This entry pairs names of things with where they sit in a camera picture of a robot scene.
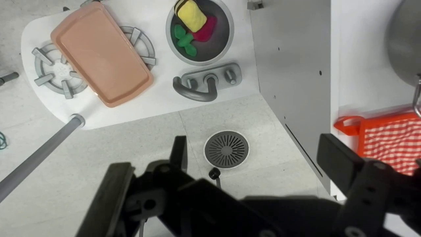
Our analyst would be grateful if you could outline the grey toy faucet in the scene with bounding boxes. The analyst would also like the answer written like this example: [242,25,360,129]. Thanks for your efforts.
[171,62,243,103]

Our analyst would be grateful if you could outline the yellow and black sponge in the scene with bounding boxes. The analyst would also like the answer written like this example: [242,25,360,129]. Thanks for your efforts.
[172,0,209,34]

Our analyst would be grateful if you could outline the grey office chair with casters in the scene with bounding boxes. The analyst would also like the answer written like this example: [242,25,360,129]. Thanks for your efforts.
[207,167,223,188]

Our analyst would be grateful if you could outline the grey metal pole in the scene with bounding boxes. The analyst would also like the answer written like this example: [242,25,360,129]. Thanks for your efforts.
[0,112,86,204]

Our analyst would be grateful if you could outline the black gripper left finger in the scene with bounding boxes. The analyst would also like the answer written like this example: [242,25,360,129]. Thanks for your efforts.
[76,162,136,237]

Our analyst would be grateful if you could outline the grey toy sink bowl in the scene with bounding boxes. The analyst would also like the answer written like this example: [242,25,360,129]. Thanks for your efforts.
[164,0,235,66]

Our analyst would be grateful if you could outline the orange mesh pot holder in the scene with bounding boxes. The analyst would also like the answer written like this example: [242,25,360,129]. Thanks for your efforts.
[332,109,421,176]

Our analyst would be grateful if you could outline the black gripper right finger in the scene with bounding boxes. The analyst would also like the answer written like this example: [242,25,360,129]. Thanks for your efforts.
[315,132,367,199]

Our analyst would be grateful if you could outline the small green toy vegetable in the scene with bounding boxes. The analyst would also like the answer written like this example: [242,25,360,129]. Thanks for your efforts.
[169,24,198,58]

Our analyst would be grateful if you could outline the grey toy stove burner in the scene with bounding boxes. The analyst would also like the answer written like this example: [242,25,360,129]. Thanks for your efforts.
[30,25,157,100]

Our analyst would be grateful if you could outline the white toy kitchen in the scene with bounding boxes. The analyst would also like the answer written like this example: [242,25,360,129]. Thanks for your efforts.
[19,0,421,203]

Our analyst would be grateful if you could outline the pink plastic tray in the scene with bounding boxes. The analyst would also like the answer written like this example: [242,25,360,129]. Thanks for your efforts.
[49,1,155,109]

